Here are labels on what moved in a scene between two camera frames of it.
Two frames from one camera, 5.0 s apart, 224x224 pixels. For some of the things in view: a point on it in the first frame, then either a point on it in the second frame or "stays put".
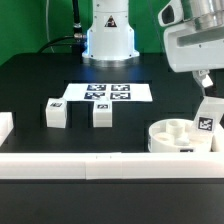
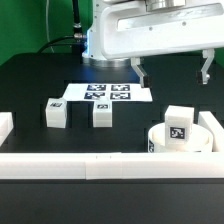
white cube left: [56, 109] stays put
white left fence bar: [6, 125] stays put
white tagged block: [102, 113] stays put
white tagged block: [209, 115] -> [178, 126]
